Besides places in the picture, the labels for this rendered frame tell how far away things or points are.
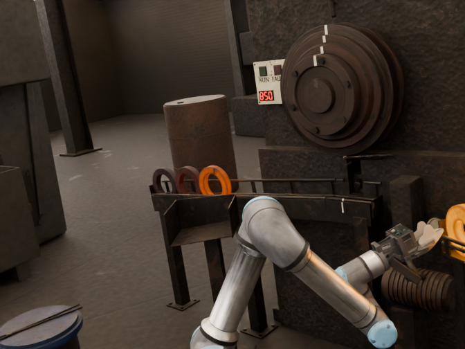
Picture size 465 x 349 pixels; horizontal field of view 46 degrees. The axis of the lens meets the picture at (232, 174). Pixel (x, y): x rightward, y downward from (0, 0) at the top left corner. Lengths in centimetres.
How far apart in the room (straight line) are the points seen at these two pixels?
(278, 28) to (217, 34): 857
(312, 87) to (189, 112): 289
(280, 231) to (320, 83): 71
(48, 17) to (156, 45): 399
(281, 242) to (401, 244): 41
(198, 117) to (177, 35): 705
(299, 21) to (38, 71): 242
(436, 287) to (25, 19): 330
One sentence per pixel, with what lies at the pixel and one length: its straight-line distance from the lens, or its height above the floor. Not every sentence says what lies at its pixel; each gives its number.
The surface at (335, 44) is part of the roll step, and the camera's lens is 194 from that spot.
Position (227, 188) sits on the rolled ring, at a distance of 248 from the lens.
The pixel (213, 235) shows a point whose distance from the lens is 221.
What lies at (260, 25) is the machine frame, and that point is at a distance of 236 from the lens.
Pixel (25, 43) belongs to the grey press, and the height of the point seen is 153.
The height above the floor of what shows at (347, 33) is 131.
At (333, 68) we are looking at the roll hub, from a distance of 188.
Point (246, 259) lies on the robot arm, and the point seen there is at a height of 77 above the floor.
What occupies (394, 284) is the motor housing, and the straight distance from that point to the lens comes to 191.
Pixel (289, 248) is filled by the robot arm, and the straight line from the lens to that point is 136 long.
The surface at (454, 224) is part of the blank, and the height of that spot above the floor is 72.
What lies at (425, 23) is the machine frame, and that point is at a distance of 198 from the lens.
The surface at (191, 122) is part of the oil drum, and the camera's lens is 475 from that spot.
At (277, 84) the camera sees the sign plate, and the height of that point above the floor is 114.
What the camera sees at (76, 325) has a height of 42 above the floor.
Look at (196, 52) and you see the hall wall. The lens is 1134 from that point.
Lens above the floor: 134
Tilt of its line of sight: 14 degrees down
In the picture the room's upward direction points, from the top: 8 degrees counter-clockwise
